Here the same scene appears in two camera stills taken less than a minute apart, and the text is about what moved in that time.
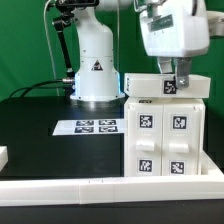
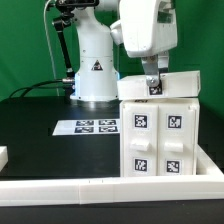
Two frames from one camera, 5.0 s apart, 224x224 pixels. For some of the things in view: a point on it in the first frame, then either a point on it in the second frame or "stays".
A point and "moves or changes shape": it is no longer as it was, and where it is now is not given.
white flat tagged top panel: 89,127 stays
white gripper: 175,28 → 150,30
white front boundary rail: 101,191 stays
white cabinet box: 164,137 moves or changes shape
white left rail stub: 4,158 stays
